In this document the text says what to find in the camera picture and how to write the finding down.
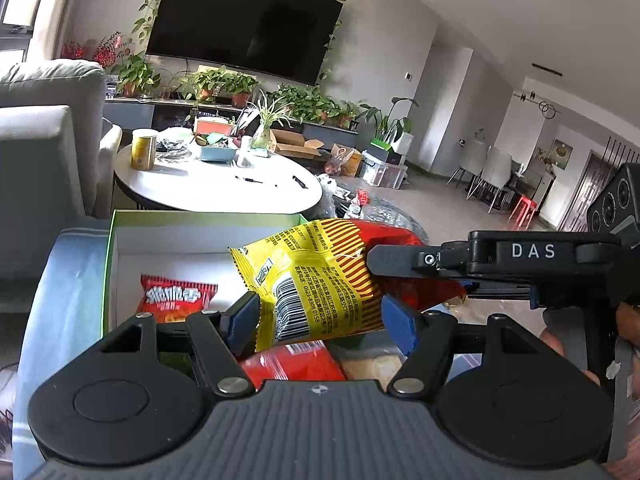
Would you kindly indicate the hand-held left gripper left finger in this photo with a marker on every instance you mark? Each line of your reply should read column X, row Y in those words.
column 245, row 317

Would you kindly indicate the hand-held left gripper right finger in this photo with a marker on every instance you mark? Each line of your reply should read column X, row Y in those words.
column 400, row 322

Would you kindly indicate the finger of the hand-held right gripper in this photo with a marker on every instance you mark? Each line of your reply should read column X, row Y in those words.
column 500, row 292
column 490, row 255

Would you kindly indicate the yellow striped snack packet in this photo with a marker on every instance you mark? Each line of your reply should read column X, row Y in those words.
column 310, row 280

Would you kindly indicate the green cardboard box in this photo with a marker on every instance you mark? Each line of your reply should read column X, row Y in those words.
column 165, row 260

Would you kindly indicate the person's right hand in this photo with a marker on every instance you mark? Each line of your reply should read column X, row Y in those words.
column 629, row 325

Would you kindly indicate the brown door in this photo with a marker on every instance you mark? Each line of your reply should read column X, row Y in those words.
column 585, row 190

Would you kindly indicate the red stool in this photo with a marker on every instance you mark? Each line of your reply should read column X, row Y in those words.
column 522, row 207

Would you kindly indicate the small red snack packet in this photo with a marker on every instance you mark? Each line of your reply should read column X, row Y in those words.
column 170, row 297

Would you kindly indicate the white dining chair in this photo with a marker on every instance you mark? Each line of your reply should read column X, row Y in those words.
column 495, row 170
column 470, row 157

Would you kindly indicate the clear storage bin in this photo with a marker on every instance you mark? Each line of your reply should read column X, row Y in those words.
column 385, row 172

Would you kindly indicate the round white coffee table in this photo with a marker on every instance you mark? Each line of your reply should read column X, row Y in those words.
column 210, row 185

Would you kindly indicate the black pen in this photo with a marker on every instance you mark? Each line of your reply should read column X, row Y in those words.
column 249, row 179

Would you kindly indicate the large-leaf plant in white pot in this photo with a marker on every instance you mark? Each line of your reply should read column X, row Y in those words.
column 402, row 140

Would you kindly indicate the white plastic bag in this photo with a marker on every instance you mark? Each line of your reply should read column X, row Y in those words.
column 330, row 195

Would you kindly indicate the black remote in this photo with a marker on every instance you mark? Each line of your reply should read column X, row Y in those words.
column 300, row 182

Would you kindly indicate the small green box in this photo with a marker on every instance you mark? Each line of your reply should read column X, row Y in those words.
column 379, row 145

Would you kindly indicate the white bottle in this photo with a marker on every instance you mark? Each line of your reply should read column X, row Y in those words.
column 244, row 152

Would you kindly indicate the light blue tray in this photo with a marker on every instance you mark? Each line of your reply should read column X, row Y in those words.
column 217, row 152

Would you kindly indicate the yellow printed carton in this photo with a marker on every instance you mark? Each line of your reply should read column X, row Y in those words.
column 347, row 160

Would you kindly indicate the open brown cardboard box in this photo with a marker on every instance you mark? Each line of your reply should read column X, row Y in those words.
column 295, row 145

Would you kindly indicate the spider plant in glass vase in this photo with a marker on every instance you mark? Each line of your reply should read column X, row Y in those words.
column 262, row 132

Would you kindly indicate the pile of dark wrappers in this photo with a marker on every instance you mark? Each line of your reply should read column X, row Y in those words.
column 172, row 145

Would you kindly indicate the orange box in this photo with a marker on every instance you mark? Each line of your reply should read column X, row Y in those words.
column 212, row 126

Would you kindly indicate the yellow can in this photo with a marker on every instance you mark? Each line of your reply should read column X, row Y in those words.
column 144, row 150

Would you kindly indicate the row of potted plants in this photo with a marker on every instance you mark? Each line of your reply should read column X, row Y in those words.
column 310, row 105

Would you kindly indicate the potted green plant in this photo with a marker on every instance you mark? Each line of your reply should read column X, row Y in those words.
column 207, row 82
column 132, row 75
column 242, row 87

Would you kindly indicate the grey armchair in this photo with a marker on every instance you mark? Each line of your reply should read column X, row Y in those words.
column 40, row 160

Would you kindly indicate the red flower bunch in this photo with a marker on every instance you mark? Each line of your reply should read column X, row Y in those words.
column 107, row 52

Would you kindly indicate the window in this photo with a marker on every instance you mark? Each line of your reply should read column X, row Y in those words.
column 15, row 0

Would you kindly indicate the framed wall picture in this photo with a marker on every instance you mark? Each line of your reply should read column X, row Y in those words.
column 560, row 152

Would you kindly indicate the black wall television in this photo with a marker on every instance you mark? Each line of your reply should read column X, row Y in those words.
column 240, row 20

